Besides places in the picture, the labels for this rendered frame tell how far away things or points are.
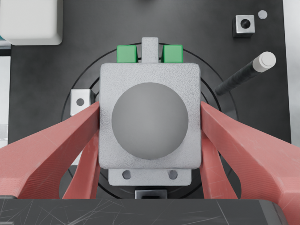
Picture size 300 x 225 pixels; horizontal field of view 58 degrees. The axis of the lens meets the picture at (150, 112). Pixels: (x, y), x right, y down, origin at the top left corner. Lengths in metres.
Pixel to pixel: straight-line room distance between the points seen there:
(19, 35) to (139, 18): 0.10
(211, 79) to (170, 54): 0.06
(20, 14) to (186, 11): 0.14
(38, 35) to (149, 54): 0.11
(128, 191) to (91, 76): 0.09
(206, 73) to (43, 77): 0.14
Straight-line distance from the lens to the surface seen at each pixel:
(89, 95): 0.20
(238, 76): 0.17
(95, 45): 0.25
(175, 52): 0.17
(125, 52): 0.17
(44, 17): 0.24
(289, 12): 0.29
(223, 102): 0.22
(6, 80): 0.32
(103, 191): 0.21
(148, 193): 0.20
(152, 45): 0.16
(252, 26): 0.25
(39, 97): 0.25
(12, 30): 0.25
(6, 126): 0.26
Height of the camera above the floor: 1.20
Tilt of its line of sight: 85 degrees down
